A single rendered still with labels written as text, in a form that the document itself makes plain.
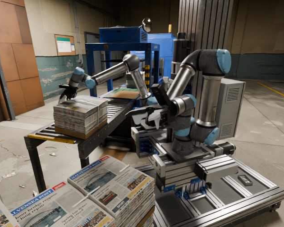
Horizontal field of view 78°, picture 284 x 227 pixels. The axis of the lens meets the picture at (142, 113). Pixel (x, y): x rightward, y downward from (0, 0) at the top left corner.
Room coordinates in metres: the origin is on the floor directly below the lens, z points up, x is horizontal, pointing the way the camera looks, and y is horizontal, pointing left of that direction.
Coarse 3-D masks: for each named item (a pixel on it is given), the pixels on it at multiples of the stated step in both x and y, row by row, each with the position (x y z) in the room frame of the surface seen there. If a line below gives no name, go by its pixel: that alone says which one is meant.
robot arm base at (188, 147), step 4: (176, 140) 1.02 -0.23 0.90; (180, 140) 1.00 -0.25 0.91; (184, 140) 0.99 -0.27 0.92; (188, 140) 1.00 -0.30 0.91; (172, 144) 1.05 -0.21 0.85; (176, 144) 1.01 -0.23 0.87; (180, 144) 1.00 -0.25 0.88; (184, 144) 0.99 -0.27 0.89; (188, 144) 0.99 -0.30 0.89; (192, 144) 1.03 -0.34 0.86; (172, 148) 1.03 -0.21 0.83; (176, 148) 1.00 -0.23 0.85; (180, 148) 1.00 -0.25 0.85; (184, 148) 0.98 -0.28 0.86; (188, 148) 0.98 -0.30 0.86; (192, 148) 1.01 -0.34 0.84; (176, 152) 0.99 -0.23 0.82; (180, 152) 0.98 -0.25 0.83; (184, 152) 0.97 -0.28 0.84; (188, 152) 0.98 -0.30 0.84; (192, 152) 1.00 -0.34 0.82
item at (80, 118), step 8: (56, 104) 1.31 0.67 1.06; (64, 104) 1.33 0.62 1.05; (72, 104) 1.35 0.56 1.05; (80, 104) 1.37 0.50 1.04; (56, 112) 1.28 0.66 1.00; (64, 112) 1.26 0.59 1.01; (72, 112) 1.24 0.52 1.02; (80, 112) 1.22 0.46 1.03; (88, 112) 1.25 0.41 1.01; (56, 120) 1.28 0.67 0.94; (64, 120) 1.26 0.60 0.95; (72, 120) 1.23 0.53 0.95; (80, 120) 1.22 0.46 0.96; (88, 120) 1.25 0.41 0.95; (64, 128) 1.27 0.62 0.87; (72, 128) 1.24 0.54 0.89; (80, 128) 1.22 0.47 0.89; (88, 128) 1.25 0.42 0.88
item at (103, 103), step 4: (76, 96) 1.56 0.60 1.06; (80, 96) 1.58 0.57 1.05; (84, 96) 1.59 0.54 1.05; (88, 96) 1.60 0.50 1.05; (84, 100) 1.48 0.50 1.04; (88, 100) 1.49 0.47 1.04; (92, 100) 1.49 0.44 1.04; (96, 100) 1.50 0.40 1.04; (100, 100) 1.51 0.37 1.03; (104, 100) 1.52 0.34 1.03; (100, 104) 1.42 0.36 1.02; (104, 104) 1.50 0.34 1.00; (100, 108) 1.43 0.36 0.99; (104, 108) 1.50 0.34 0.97; (100, 112) 1.43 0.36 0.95; (104, 112) 1.49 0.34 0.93; (100, 116) 1.43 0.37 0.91; (104, 116) 1.49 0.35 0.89; (100, 120) 1.42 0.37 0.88; (104, 120) 1.51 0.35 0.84
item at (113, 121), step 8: (128, 104) 2.15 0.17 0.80; (120, 112) 1.85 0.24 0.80; (112, 120) 1.62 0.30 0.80; (120, 120) 1.83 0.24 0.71; (104, 128) 1.45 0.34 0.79; (112, 128) 1.61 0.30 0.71; (96, 136) 1.31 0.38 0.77; (104, 136) 1.44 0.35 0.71; (80, 144) 1.14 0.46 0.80; (88, 144) 1.19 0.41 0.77; (96, 144) 1.30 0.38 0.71; (80, 152) 1.13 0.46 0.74; (88, 152) 1.18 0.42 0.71
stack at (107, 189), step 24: (96, 168) 0.82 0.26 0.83; (120, 168) 0.82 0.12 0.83; (48, 192) 0.64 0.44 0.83; (72, 192) 0.65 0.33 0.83; (96, 192) 0.65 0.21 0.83; (120, 192) 0.64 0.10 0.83; (144, 192) 0.67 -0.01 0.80; (24, 216) 0.52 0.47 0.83; (48, 216) 0.52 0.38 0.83; (72, 216) 0.52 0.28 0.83; (96, 216) 0.52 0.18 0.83; (120, 216) 0.54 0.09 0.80; (144, 216) 0.67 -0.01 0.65
